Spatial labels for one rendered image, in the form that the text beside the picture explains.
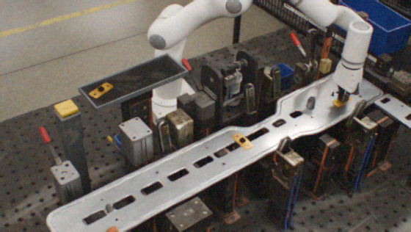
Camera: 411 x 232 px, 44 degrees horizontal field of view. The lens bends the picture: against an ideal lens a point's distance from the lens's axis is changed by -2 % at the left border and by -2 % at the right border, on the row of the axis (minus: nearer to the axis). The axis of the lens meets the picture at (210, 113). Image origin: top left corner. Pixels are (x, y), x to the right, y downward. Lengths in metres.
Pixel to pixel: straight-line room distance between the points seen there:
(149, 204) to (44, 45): 2.79
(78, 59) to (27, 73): 0.39
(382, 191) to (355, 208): 0.16
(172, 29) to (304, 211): 0.87
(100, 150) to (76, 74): 1.69
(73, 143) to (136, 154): 0.24
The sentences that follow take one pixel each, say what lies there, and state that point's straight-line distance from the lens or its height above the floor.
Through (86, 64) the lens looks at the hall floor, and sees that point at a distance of 3.98.
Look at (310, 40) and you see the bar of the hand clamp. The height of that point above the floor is 1.18.
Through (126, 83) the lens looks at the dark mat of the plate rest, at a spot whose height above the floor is 1.16.
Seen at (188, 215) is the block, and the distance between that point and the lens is 1.57.
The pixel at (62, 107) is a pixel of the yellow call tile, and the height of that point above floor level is 1.16.
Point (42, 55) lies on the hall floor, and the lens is 4.15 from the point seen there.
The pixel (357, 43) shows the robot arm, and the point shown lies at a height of 1.30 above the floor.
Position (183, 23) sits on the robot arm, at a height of 1.22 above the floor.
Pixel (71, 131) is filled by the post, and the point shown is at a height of 1.08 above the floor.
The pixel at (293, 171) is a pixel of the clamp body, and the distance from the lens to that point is 1.74.
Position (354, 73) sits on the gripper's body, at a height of 1.17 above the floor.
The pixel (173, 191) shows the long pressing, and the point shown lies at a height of 1.00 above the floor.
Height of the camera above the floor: 2.26
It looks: 41 degrees down
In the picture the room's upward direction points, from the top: 3 degrees clockwise
